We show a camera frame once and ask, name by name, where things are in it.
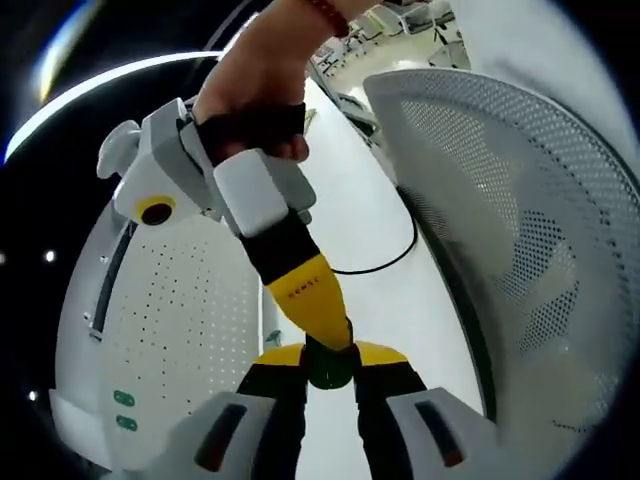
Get long ceiling strip light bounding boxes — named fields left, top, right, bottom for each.
left=3, top=49, right=226, bottom=166

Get person's white shirt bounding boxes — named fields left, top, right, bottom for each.
left=452, top=0, right=639, bottom=151

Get round ceiling spotlights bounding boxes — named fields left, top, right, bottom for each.
left=0, top=249, right=57, bottom=401

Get red bead bracelet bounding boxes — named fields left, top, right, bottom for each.
left=307, top=0, right=352, bottom=40

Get black cable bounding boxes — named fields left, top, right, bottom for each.
left=327, top=207, right=419, bottom=276

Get white perforated mounting plate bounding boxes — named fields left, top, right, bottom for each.
left=99, top=214, right=269, bottom=474

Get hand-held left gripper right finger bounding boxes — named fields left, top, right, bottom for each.
left=352, top=340, right=505, bottom=480

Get person's right hand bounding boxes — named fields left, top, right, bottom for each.
left=192, top=0, right=351, bottom=167

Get white mesh office chair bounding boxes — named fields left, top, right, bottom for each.
left=362, top=67, right=640, bottom=441

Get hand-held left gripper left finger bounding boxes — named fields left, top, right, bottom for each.
left=169, top=342, right=309, bottom=480

